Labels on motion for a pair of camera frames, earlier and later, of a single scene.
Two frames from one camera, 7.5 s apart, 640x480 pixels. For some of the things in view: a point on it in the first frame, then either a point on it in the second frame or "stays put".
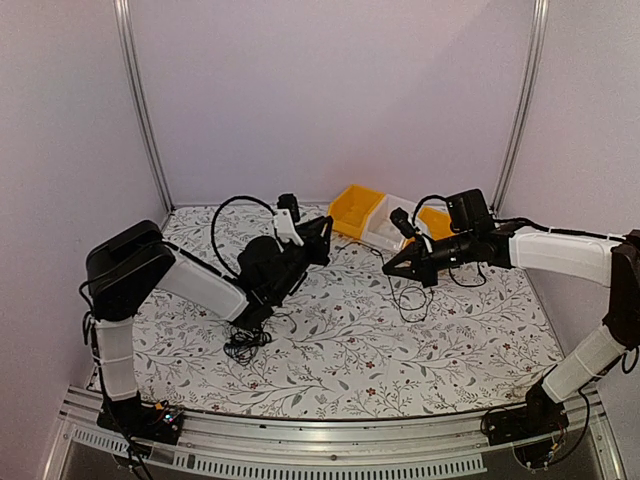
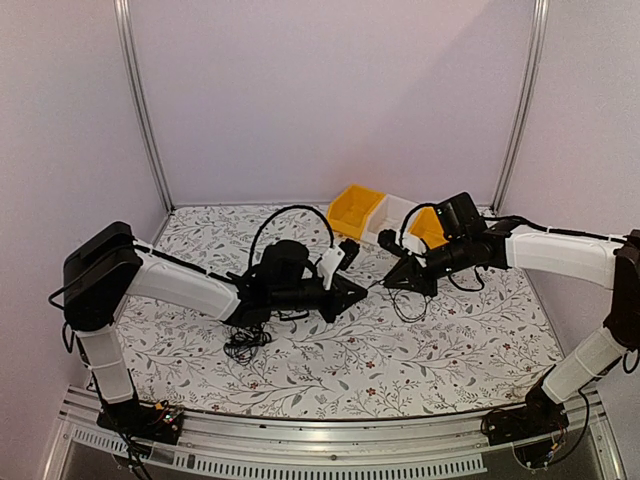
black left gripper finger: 320,250 → 332,311
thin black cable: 362,245 → 395,309
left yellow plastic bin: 349,210 stays put
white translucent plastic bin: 381,230 stays put
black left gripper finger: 313,229 → 347,288
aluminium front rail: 239,444 stays put
